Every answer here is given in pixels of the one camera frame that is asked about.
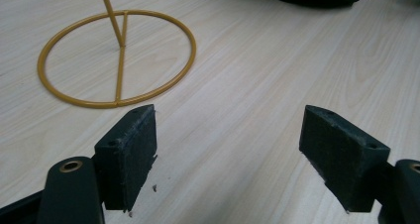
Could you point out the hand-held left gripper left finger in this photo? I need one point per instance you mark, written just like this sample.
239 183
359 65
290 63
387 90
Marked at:
127 158

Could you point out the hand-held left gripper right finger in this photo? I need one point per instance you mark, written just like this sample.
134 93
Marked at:
346 161

